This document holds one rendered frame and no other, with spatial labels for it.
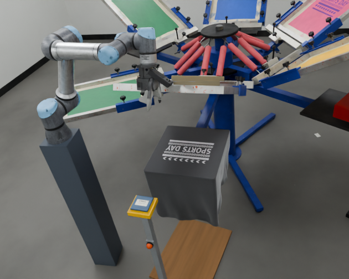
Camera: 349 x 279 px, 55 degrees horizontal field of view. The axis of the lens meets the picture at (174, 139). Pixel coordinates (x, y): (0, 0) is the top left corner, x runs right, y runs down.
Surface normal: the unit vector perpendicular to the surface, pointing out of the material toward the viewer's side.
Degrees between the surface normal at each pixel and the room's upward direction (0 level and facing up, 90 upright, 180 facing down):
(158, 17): 32
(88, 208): 90
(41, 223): 0
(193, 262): 0
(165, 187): 91
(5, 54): 90
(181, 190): 91
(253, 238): 0
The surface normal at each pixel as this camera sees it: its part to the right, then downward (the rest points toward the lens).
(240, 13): -0.27, -0.36
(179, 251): -0.13, -0.80
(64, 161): -0.18, 0.61
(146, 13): 0.25, -0.48
